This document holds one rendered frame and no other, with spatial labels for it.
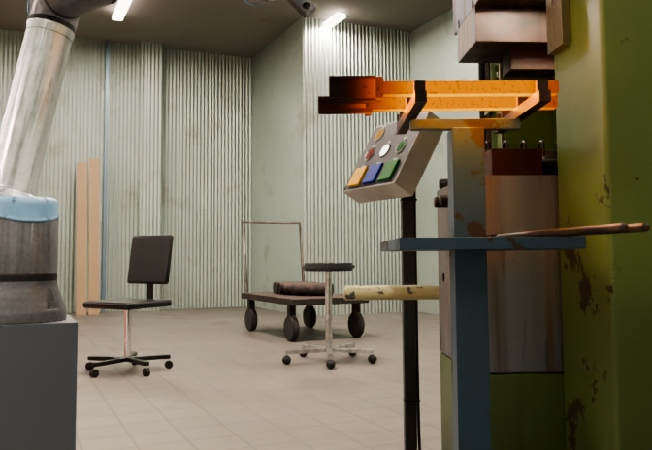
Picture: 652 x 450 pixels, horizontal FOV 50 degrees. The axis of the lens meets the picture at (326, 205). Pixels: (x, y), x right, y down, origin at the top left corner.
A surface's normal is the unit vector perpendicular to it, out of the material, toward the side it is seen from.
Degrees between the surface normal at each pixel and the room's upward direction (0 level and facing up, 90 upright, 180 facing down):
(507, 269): 90
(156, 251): 82
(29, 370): 90
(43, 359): 90
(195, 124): 90
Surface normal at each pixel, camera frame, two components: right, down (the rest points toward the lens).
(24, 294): 0.48, -0.40
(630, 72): 0.04, -0.07
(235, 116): 0.41, -0.07
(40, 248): 0.80, -0.05
